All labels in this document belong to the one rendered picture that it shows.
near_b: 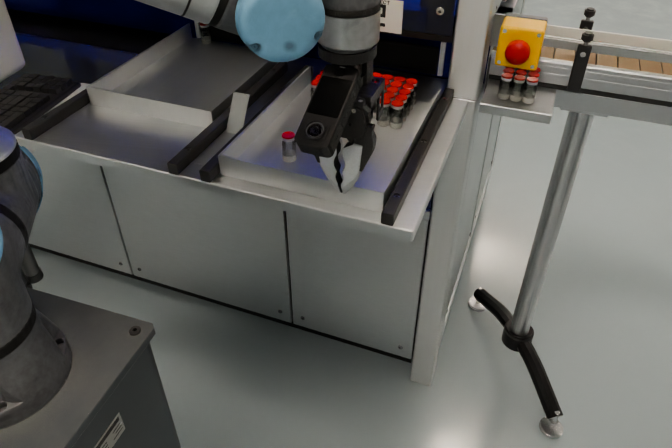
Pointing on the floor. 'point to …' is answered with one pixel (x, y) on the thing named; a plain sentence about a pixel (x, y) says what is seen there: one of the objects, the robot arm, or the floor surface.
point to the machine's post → (431, 331)
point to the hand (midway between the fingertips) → (340, 187)
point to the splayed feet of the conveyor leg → (550, 425)
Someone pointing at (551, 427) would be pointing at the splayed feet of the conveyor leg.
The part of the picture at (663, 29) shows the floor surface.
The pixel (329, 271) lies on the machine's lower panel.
